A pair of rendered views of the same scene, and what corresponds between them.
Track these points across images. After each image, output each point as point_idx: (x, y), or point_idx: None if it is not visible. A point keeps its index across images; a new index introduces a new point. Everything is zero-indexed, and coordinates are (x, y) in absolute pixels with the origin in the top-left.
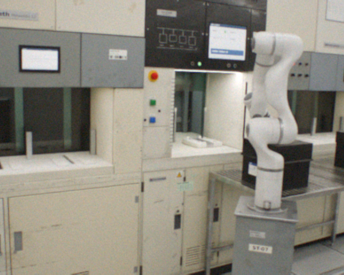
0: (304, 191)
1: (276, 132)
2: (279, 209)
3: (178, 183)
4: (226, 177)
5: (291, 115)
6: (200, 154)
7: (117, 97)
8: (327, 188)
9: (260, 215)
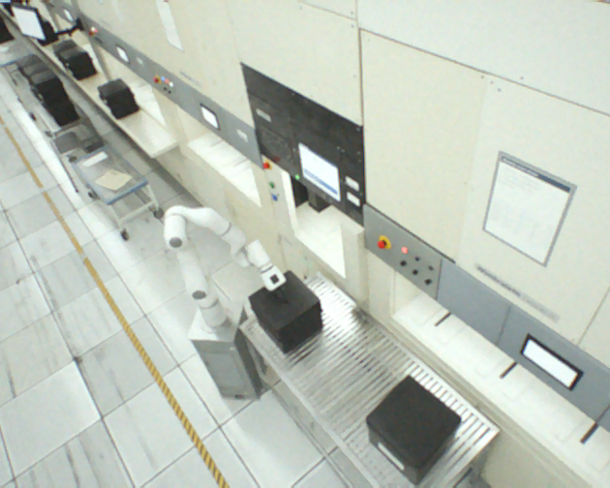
0: (265, 350)
1: None
2: (202, 325)
3: (301, 257)
4: None
5: (185, 282)
6: (317, 251)
7: (252, 167)
8: (281, 373)
9: (196, 315)
